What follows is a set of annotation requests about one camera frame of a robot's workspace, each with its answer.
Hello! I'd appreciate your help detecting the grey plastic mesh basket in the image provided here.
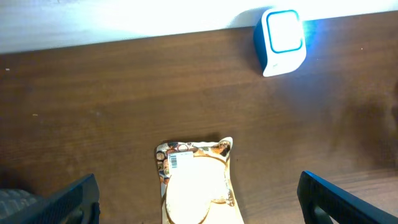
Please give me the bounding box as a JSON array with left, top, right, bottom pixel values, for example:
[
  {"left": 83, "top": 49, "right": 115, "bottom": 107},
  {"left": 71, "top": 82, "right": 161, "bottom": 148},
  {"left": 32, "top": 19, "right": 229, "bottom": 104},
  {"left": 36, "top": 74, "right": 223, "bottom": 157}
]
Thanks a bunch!
[{"left": 1, "top": 189, "right": 44, "bottom": 223}]

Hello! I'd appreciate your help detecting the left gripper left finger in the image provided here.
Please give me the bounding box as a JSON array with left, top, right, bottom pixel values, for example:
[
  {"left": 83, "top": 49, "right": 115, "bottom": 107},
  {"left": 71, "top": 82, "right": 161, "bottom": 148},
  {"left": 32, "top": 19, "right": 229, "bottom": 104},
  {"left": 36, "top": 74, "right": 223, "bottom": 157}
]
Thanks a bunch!
[{"left": 9, "top": 174, "right": 100, "bottom": 224}]

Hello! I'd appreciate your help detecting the white barcode scanner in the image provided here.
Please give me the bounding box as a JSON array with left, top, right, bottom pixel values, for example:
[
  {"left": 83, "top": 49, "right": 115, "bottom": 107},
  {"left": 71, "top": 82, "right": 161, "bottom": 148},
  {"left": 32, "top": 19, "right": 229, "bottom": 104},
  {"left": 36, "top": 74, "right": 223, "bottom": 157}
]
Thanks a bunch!
[{"left": 253, "top": 8, "right": 307, "bottom": 77}]

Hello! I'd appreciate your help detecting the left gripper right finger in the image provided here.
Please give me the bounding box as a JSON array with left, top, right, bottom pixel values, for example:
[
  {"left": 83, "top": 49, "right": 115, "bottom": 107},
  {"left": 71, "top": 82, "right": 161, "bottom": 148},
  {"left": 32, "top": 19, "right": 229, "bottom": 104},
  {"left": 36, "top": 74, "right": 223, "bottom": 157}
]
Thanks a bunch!
[{"left": 297, "top": 170, "right": 397, "bottom": 224}]

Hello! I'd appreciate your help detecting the beige oats pouch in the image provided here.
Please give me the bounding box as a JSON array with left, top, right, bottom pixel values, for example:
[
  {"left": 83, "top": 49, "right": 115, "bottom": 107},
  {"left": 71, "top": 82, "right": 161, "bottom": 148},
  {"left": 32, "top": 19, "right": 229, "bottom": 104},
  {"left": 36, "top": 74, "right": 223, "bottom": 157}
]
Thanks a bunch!
[{"left": 155, "top": 137, "right": 244, "bottom": 224}]

